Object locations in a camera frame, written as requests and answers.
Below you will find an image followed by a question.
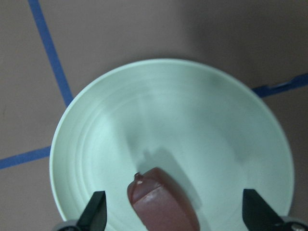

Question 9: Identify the light green plate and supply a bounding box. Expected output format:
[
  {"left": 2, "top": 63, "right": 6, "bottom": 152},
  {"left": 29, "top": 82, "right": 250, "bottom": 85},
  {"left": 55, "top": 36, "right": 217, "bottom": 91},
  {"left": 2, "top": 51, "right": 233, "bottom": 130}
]
[{"left": 50, "top": 59, "right": 294, "bottom": 231}]

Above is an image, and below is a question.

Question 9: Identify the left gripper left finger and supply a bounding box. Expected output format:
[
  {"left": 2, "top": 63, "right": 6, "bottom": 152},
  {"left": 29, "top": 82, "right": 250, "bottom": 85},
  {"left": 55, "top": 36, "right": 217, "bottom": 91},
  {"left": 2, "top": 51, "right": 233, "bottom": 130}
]
[{"left": 77, "top": 191, "right": 107, "bottom": 231}]

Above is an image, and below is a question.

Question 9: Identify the brown bun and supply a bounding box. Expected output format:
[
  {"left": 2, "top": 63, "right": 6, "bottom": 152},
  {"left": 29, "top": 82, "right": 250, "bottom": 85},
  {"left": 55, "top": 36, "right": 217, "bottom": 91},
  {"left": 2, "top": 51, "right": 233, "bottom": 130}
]
[{"left": 127, "top": 167, "right": 200, "bottom": 231}]

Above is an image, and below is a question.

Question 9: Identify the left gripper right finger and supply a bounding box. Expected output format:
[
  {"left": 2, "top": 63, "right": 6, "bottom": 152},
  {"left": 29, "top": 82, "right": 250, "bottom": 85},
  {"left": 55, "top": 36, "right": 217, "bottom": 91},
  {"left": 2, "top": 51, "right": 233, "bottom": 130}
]
[{"left": 242, "top": 189, "right": 284, "bottom": 231}]

